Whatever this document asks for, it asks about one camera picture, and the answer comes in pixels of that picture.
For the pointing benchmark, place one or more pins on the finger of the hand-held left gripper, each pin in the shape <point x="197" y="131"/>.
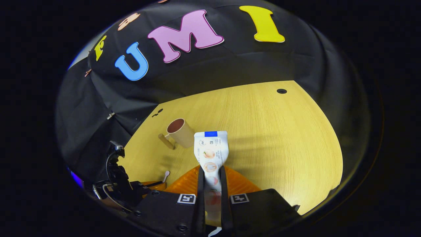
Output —
<point x="151" y="184"/>

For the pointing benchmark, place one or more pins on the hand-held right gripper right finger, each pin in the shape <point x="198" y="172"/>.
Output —
<point x="224" y="204"/>

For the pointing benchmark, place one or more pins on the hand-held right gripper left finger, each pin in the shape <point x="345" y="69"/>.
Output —
<point x="200" y="197"/>

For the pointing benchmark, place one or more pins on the white toothbrush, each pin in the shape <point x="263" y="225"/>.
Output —
<point x="166" y="172"/>

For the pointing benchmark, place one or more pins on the white toothpaste tube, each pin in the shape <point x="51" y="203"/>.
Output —
<point x="210" y="151"/>

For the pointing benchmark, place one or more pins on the black backdrop cloth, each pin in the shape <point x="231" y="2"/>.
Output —
<point x="197" y="72"/>

